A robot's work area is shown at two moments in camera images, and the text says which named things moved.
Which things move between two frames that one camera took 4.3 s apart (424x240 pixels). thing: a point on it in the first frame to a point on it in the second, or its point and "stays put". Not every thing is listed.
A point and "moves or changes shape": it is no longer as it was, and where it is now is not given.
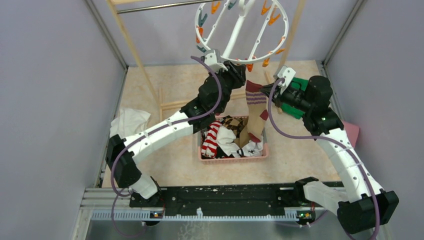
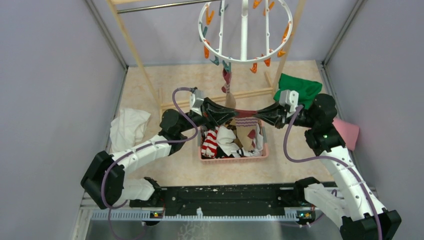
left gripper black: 236,72 to 215,114
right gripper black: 277,97 to 275,114
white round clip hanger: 240,34 moves or changes shape
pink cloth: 352,131 stays put
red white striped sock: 209,146 stays put
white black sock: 225,142 stays put
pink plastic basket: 210,161 stays put
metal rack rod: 131,10 stays put
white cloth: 128,122 stays put
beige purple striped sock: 257,114 to 246,124
